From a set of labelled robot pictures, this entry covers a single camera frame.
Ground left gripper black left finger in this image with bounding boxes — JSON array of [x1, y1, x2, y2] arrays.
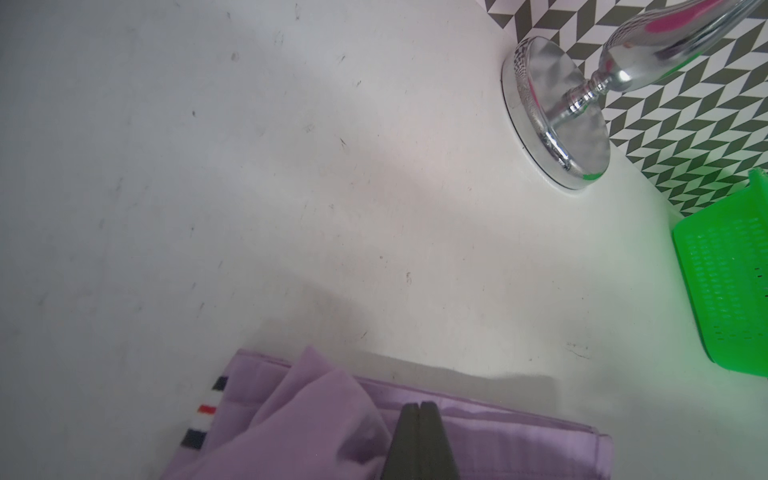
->
[[380, 403, 420, 480]]

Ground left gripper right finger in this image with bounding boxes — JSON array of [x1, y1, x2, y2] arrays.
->
[[418, 402, 460, 480]]

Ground purple long pants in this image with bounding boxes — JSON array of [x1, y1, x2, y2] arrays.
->
[[164, 348, 614, 479]]

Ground green plastic basket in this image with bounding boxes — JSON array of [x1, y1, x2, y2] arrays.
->
[[672, 169, 767, 377]]

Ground chrome cup holder stand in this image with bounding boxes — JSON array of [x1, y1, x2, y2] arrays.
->
[[501, 0, 760, 190]]

